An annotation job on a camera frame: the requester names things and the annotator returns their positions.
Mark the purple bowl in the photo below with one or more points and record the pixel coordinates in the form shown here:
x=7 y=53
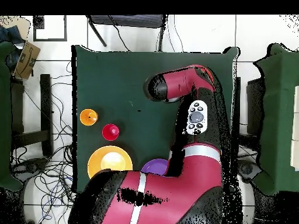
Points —
x=155 y=166

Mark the red cup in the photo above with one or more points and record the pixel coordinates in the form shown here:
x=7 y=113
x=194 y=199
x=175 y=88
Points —
x=110 y=132

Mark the dark green tablecloth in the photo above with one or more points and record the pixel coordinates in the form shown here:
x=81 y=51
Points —
x=112 y=81

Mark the stepped orange-yellow cup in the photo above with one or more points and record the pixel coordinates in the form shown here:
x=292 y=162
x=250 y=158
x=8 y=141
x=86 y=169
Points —
x=88 y=117

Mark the large yellow bowl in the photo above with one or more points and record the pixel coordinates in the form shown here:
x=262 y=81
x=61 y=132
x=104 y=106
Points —
x=95 y=161

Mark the dark grey chair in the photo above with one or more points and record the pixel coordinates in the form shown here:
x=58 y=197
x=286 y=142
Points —
x=128 y=20

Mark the black metal stand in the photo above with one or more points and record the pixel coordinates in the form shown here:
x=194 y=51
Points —
x=45 y=105

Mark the black box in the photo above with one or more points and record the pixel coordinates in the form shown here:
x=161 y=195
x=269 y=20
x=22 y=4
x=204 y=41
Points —
x=254 y=105

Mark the green clothed side table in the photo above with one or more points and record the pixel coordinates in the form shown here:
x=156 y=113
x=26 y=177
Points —
x=4 y=116
x=278 y=105

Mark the cardboard box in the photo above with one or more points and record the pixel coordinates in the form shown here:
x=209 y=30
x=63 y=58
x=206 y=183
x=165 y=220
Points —
x=26 y=60

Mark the white papers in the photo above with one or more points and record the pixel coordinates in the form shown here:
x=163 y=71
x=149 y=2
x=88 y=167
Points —
x=296 y=116

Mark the blue fabric bundle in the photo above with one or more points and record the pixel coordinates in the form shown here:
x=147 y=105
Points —
x=9 y=35

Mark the black square frame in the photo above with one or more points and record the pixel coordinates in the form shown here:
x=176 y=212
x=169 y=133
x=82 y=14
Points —
x=38 y=22

